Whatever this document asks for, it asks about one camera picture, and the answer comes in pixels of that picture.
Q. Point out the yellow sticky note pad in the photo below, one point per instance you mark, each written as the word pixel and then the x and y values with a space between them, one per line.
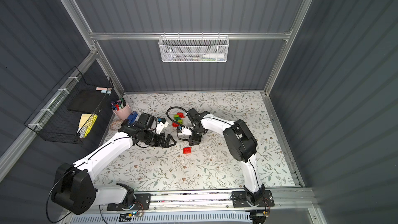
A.
pixel 86 124

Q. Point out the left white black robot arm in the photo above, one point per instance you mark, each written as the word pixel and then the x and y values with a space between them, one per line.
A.
pixel 74 187

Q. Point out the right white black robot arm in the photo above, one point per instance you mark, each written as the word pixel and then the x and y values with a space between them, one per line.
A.
pixel 241 144

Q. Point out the blue stapler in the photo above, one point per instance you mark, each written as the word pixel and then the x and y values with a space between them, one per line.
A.
pixel 132 117

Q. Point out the red lego brick rounded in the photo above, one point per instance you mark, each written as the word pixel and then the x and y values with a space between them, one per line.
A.
pixel 187 150

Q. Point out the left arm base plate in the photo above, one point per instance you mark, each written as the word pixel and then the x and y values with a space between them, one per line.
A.
pixel 132 202

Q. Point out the white marker in basket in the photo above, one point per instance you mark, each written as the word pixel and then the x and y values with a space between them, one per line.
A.
pixel 213 56

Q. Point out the pink pen cup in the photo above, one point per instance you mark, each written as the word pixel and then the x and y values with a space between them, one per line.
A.
pixel 121 108

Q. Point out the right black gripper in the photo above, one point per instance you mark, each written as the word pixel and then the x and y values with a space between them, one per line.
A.
pixel 193 136

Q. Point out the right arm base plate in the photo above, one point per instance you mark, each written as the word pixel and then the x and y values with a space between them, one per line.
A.
pixel 246 199

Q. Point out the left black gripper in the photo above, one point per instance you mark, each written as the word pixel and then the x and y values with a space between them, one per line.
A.
pixel 156 138

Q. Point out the black notebook in basket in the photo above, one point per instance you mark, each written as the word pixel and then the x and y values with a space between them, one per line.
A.
pixel 87 102

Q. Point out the white wire mesh basket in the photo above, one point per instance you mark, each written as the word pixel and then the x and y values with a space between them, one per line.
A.
pixel 179 50

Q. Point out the round tape roll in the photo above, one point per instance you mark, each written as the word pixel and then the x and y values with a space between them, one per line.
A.
pixel 116 125

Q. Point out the black wire wall basket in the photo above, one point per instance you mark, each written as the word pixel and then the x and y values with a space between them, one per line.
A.
pixel 79 113

